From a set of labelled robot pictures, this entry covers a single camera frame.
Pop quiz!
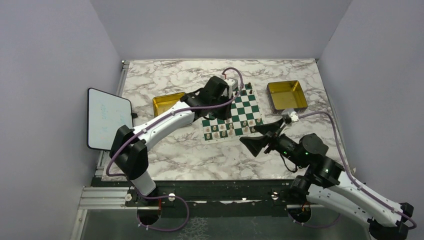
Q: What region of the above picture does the small whiteboard with black frame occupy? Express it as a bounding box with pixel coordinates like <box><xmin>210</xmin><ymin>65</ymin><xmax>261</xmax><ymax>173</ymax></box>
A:
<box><xmin>86</xmin><ymin>87</ymin><xmax>134</xmax><ymax>151</ymax></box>

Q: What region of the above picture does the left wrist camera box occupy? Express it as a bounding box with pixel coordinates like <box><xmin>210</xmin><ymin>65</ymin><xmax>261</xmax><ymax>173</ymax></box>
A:
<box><xmin>223</xmin><ymin>78</ymin><xmax>239</xmax><ymax>99</ymax></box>

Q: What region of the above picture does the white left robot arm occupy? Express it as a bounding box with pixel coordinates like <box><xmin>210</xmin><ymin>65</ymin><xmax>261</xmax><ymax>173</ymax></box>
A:
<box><xmin>109</xmin><ymin>76</ymin><xmax>239</xmax><ymax>206</ymax></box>

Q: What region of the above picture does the green white chess board mat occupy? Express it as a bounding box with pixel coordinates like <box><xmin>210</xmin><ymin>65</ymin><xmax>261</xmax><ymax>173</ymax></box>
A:
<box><xmin>200</xmin><ymin>82</ymin><xmax>264</xmax><ymax>145</ymax></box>

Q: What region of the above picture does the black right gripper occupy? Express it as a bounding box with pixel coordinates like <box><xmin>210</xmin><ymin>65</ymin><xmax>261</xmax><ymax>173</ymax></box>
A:
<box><xmin>239</xmin><ymin>117</ymin><xmax>306</xmax><ymax>168</ymax></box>

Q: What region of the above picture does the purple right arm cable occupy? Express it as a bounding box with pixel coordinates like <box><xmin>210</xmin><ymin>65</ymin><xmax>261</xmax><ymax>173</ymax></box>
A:
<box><xmin>286</xmin><ymin>110</ymin><xmax>418</xmax><ymax>230</ymax></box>

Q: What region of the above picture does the empty gold tin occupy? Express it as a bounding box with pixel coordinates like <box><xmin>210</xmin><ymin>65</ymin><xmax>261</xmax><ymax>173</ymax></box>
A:
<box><xmin>266</xmin><ymin>80</ymin><xmax>308</xmax><ymax>115</ymax></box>

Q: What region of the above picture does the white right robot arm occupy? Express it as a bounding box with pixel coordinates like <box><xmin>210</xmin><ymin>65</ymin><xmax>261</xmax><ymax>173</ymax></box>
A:
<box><xmin>239</xmin><ymin>118</ymin><xmax>414</xmax><ymax>240</ymax></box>

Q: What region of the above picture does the gold tin with white pieces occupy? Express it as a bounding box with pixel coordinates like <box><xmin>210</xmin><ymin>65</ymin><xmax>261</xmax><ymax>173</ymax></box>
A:
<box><xmin>152</xmin><ymin>92</ymin><xmax>185</xmax><ymax>118</ymax></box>

